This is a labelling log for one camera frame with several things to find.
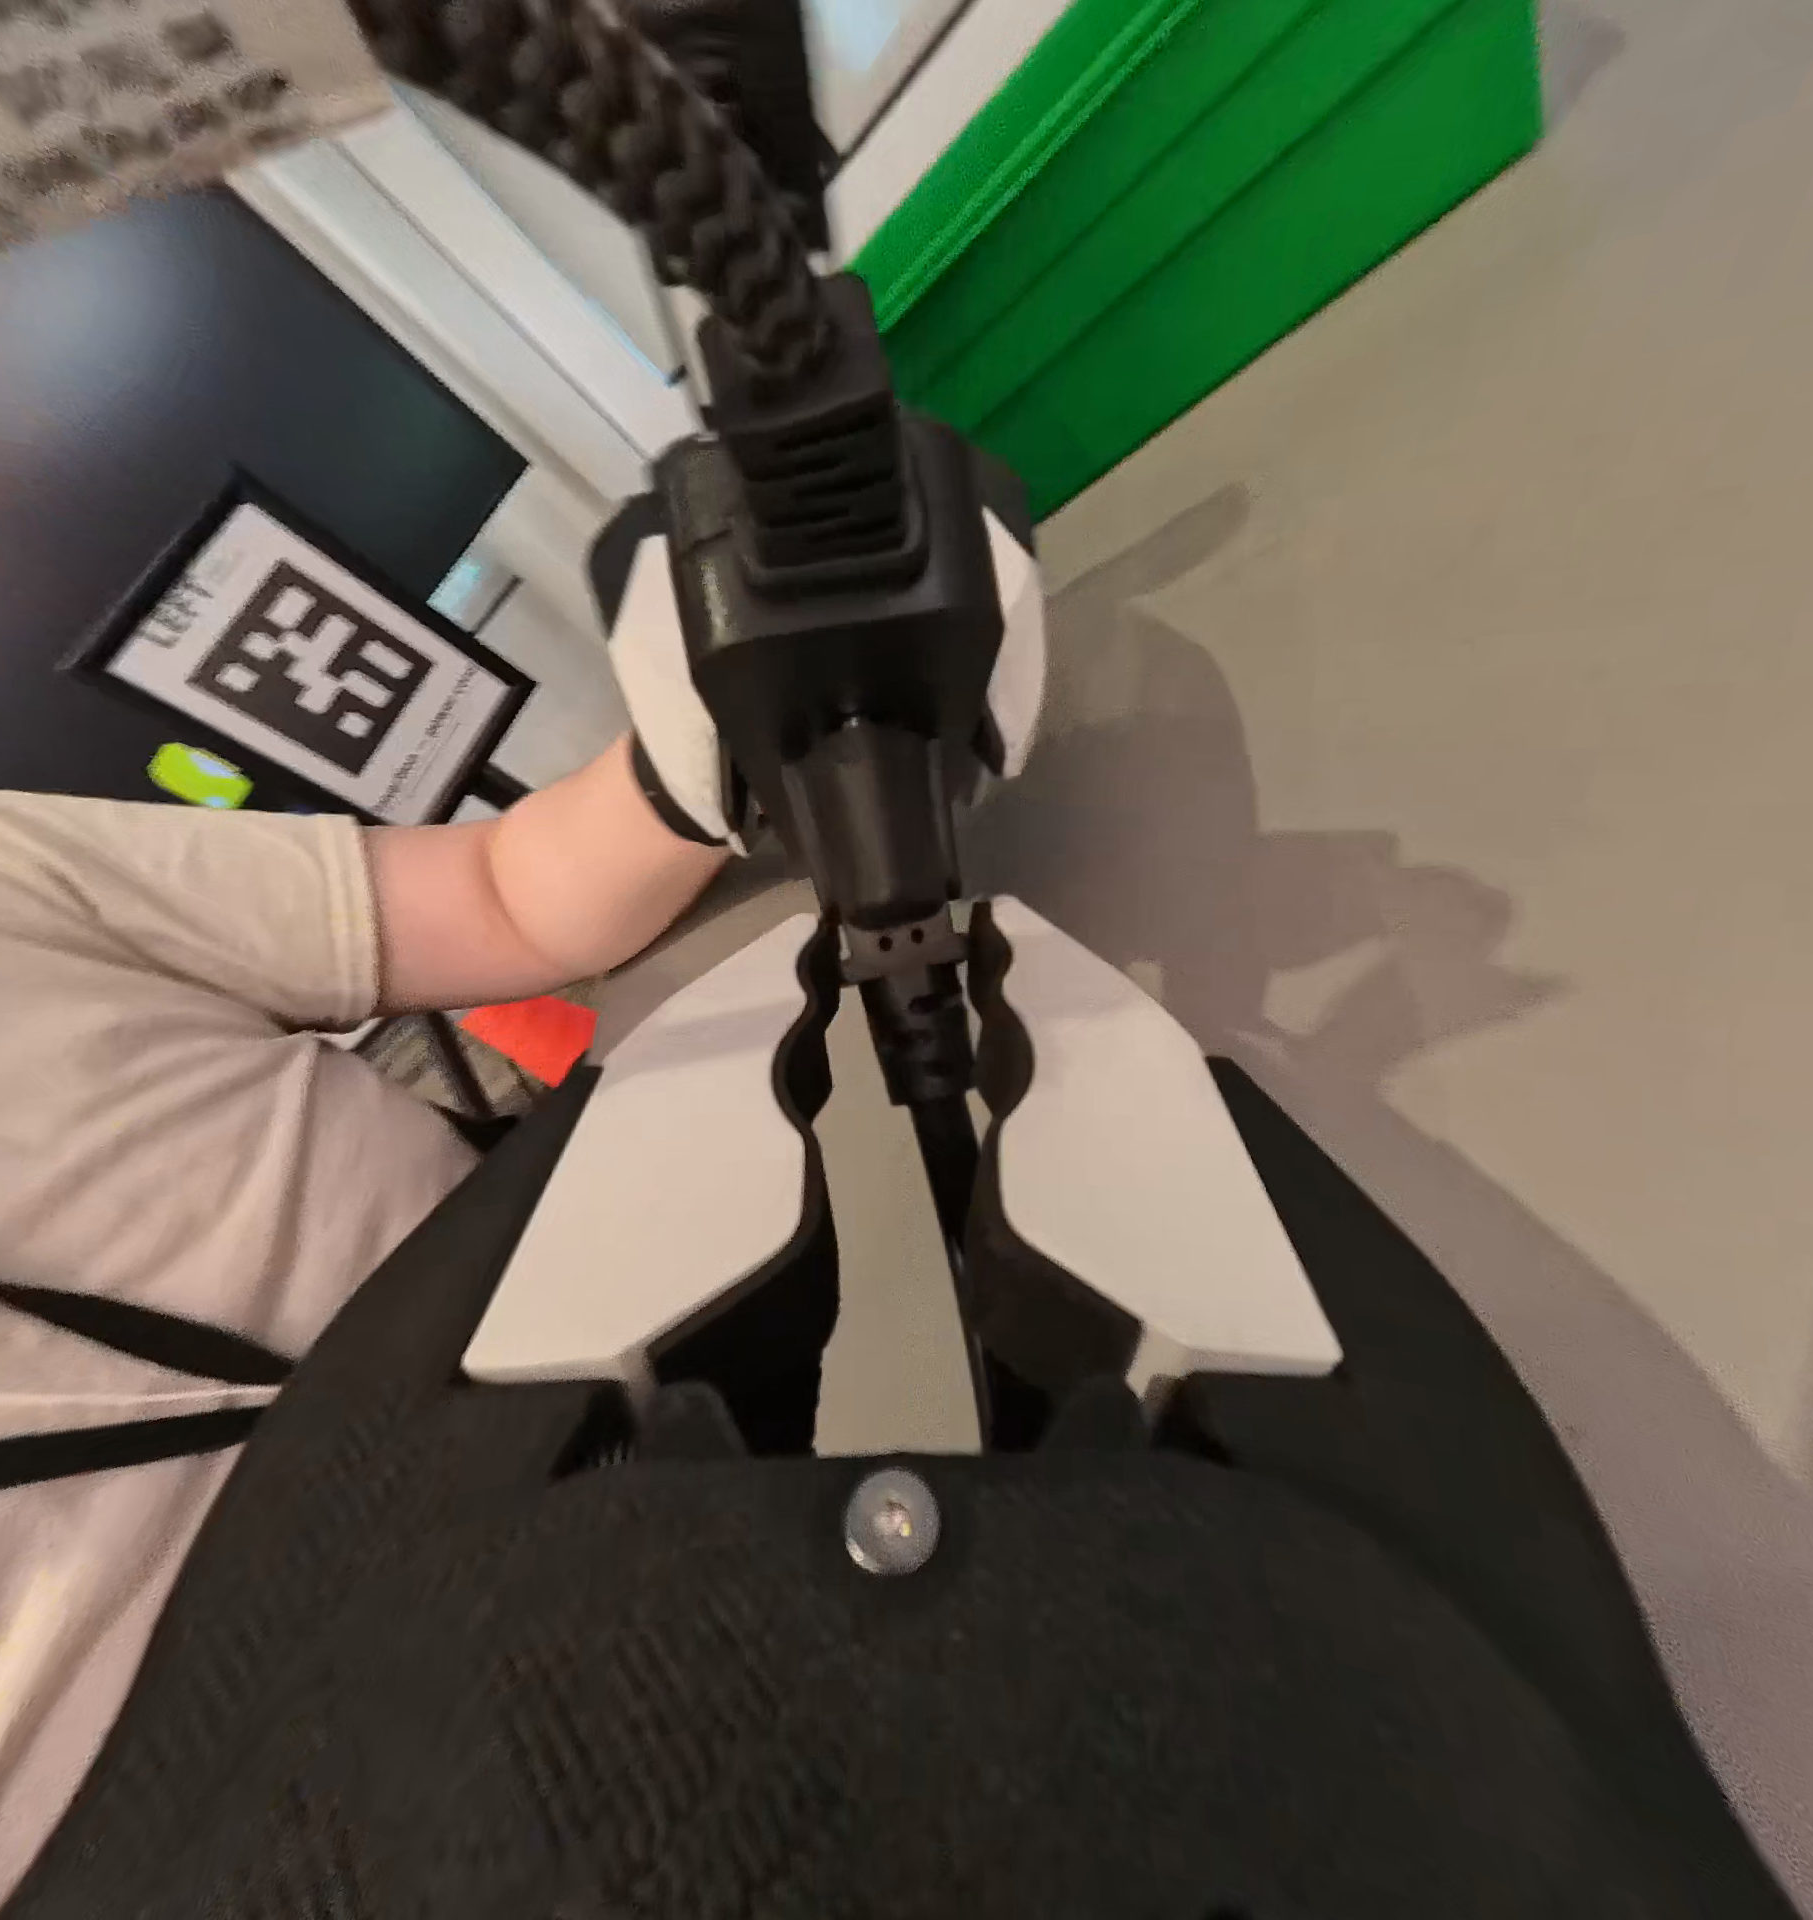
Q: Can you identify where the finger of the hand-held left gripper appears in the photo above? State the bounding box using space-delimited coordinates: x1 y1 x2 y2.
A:
589 495 750 856
978 479 1055 786

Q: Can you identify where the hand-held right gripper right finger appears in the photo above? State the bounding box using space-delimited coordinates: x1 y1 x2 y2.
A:
974 896 1345 1453

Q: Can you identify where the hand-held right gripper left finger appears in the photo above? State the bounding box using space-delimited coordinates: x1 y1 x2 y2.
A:
462 896 848 1453

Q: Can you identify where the black power strip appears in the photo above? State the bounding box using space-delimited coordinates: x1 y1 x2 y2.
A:
647 421 1004 799

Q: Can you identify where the black power cord with plug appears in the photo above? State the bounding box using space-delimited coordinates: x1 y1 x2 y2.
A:
771 717 996 1443

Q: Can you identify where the orange object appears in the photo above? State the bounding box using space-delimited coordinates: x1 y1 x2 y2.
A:
455 997 602 1088

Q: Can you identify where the black framed marker sign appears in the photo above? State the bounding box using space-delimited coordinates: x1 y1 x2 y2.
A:
58 469 535 829

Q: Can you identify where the small green object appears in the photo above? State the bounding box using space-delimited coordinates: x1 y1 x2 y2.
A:
148 742 254 811

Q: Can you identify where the green plastic bin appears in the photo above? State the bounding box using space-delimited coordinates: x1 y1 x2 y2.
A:
842 0 1546 524

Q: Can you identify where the printed instruction sheet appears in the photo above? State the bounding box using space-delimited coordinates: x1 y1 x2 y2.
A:
0 0 398 273

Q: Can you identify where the black lanyard strap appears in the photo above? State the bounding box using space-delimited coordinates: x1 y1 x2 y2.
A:
0 1267 300 1501

